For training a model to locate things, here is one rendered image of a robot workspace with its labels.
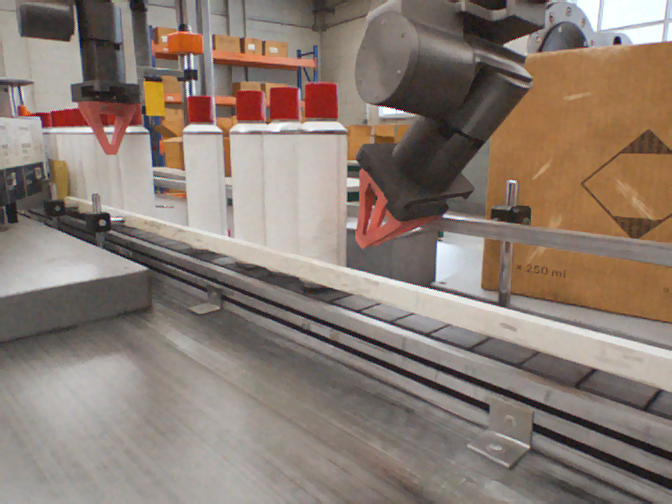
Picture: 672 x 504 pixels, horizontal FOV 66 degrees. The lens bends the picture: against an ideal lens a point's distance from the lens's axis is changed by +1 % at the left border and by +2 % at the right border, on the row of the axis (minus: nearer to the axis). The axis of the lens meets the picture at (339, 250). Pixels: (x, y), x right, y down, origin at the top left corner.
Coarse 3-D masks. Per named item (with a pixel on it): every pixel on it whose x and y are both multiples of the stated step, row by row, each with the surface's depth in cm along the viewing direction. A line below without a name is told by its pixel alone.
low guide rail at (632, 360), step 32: (128, 224) 81; (160, 224) 72; (256, 256) 56; (288, 256) 52; (352, 288) 46; (384, 288) 43; (416, 288) 41; (448, 320) 39; (480, 320) 37; (512, 320) 35; (544, 320) 34; (544, 352) 33; (576, 352) 32; (608, 352) 31; (640, 352) 29
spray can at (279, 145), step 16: (272, 96) 54; (288, 96) 54; (272, 112) 55; (288, 112) 54; (272, 128) 54; (288, 128) 54; (272, 144) 54; (288, 144) 54; (272, 160) 54; (288, 160) 54; (272, 176) 55; (288, 176) 55; (272, 192) 55; (288, 192) 55; (272, 208) 56; (288, 208) 55; (272, 224) 56; (288, 224) 56; (272, 240) 57; (288, 240) 56; (272, 272) 57
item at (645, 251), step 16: (352, 208) 55; (432, 224) 48; (448, 224) 47; (464, 224) 45; (480, 224) 44; (496, 224) 43; (512, 224) 43; (512, 240) 42; (528, 240) 41; (544, 240) 40; (560, 240) 40; (576, 240) 39; (592, 240) 38; (608, 240) 37; (624, 240) 36; (640, 240) 36; (608, 256) 37; (624, 256) 36; (640, 256) 36; (656, 256) 35
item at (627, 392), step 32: (192, 256) 68; (224, 256) 67; (288, 288) 53; (384, 320) 44; (416, 320) 44; (480, 352) 38; (512, 352) 37; (576, 384) 33; (608, 384) 33; (640, 384) 33
